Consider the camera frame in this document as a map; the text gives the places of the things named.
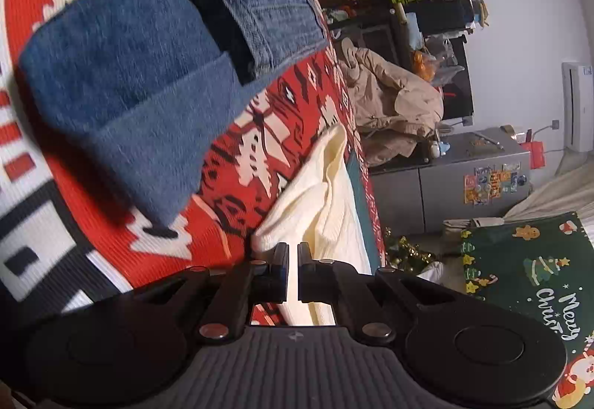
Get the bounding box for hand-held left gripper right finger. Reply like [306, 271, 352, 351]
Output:
[298, 243, 458, 345]

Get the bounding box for black desk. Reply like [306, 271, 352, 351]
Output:
[404, 0, 476, 126]

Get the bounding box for white air conditioner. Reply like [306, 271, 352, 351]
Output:
[561, 61, 594, 153]

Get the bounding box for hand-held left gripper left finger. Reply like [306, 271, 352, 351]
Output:
[132, 243, 291, 346]

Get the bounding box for bag of oranges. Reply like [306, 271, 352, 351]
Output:
[411, 38, 465, 82]

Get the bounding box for blue jeans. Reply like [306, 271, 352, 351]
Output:
[19, 0, 330, 226]

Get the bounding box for white knit vest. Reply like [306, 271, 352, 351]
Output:
[251, 123, 372, 327]

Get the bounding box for small Christmas tree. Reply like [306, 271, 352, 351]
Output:
[383, 228, 439, 275]

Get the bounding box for green cutting mat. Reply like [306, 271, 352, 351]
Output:
[346, 149, 386, 275]

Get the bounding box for beige jacket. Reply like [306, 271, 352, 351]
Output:
[336, 38, 445, 166]

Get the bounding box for red patterned blanket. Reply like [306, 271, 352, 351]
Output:
[0, 0, 388, 331]

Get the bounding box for green Christmas banner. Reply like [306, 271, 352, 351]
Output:
[459, 211, 594, 409]

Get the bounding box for cluster of fridge stickers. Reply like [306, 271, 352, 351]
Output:
[464, 163, 530, 205]

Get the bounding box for grey refrigerator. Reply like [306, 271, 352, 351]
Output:
[369, 126, 532, 236]

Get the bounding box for red envelope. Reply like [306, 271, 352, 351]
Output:
[528, 140, 547, 171]

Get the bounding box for white hanging cloth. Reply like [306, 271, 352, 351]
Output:
[415, 260, 446, 284]

